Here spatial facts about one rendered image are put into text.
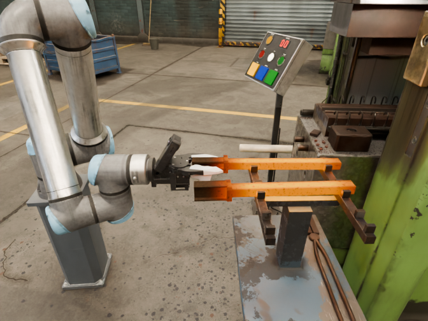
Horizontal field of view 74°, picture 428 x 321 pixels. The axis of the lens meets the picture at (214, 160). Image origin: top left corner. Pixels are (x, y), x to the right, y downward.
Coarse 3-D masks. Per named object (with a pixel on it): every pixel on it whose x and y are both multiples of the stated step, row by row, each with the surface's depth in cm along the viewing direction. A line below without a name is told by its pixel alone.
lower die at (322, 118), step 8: (320, 104) 120; (328, 104) 120; (336, 104) 123; (344, 104) 123; (352, 104) 123; (360, 104) 123; (368, 104) 123; (376, 104) 123; (384, 104) 123; (320, 112) 116; (328, 112) 110; (344, 112) 110; (352, 112) 110; (368, 112) 109; (376, 112) 109; (392, 112) 109; (320, 120) 116; (328, 120) 107; (344, 120) 107; (352, 120) 106; (368, 120) 106; (376, 120) 106; (384, 120) 106; (320, 128) 116; (376, 136) 109; (384, 136) 109
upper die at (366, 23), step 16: (336, 16) 102; (352, 16) 89; (368, 16) 89; (384, 16) 89; (400, 16) 88; (416, 16) 88; (336, 32) 101; (352, 32) 92; (368, 32) 91; (384, 32) 91; (400, 32) 91; (416, 32) 90
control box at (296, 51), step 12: (276, 36) 157; (288, 36) 149; (264, 48) 164; (276, 48) 154; (288, 48) 146; (300, 48) 141; (252, 60) 171; (264, 60) 161; (276, 60) 152; (288, 60) 144; (300, 60) 144; (288, 72) 145; (264, 84) 154; (276, 84) 146; (288, 84) 148
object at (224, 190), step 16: (208, 192) 71; (224, 192) 71; (240, 192) 70; (256, 192) 70; (272, 192) 71; (288, 192) 71; (304, 192) 71; (320, 192) 71; (336, 192) 72; (352, 192) 72
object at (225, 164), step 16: (192, 160) 81; (208, 160) 81; (224, 160) 81; (240, 160) 82; (256, 160) 82; (272, 160) 82; (288, 160) 82; (304, 160) 82; (320, 160) 82; (336, 160) 82
